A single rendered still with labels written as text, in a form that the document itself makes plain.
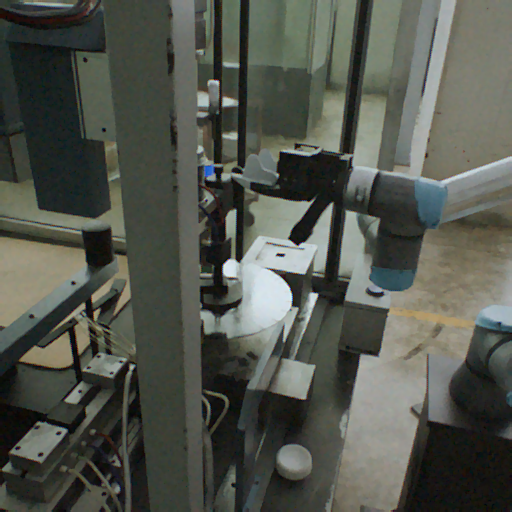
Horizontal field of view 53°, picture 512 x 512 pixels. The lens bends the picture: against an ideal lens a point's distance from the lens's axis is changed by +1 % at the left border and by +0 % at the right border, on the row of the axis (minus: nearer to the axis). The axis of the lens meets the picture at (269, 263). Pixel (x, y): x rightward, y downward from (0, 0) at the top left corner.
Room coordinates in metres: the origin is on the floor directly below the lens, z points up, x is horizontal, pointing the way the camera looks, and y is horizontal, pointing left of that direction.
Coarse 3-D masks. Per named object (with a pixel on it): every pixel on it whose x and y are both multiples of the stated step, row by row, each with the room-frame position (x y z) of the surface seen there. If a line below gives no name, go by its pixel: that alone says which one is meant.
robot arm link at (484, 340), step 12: (480, 312) 0.94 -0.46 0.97; (492, 312) 0.93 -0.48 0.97; (504, 312) 0.94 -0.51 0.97; (480, 324) 0.92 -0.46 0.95; (492, 324) 0.89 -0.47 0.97; (504, 324) 0.88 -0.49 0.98; (480, 336) 0.91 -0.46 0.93; (492, 336) 0.88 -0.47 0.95; (504, 336) 0.87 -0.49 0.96; (468, 348) 0.94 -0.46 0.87; (480, 348) 0.89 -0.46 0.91; (492, 348) 0.86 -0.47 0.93; (468, 360) 0.92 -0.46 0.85; (480, 360) 0.89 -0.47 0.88
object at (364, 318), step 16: (368, 256) 1.31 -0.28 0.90; (368, 272) 1.22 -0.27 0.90; (352, 288) 1.13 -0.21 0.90; (352, 304) 1.07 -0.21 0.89; (368, 304) 1.06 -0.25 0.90; (384, 304) 1.06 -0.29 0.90; (352, 320) 1.07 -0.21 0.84; (368, 320) 1.06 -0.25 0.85; (384, 320) 1.05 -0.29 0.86; (352, 336) 1.06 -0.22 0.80; (368, 336) 1.05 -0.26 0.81; (368, 352) 1.06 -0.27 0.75
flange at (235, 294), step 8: (232, 288) 0.99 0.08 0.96; (240, 288) 1.00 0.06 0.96; (208, 296) 0.95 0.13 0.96; (216, 296) 0.95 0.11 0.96; (224, 296) 0.96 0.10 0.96; (232, 296) 0.96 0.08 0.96; (240, 296) 0.96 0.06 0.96; (208, 304) 0.93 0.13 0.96; (216, 304) 0.93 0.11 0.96; (224, 304) 0.93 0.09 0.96; (232, 304) 0.94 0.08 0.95
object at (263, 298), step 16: (208, 272) 1.08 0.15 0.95; (224, 272) 1.08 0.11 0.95; (240, 272) 1.09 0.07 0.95; (256, 272) 1.09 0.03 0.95; (272, 272) 1.10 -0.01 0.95; (256, 288) 1.02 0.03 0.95; (272, 288) 1.02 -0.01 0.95; (288, 288) 1.02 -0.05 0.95; (240, 304) 0.95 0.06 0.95; (256, 304) 0.95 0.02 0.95; (272, 304) 0.95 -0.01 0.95; (288, 304) 0.96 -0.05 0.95; (208, 320) 0.88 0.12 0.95; (224, 320) 0.88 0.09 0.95; (240, 320) 0.89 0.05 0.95; (256, 320) 0.89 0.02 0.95; (272, 320) 0.89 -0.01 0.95; (208, 336) 0.82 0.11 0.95; (224, 336) 0.83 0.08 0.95; (240, 336) 0.83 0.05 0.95
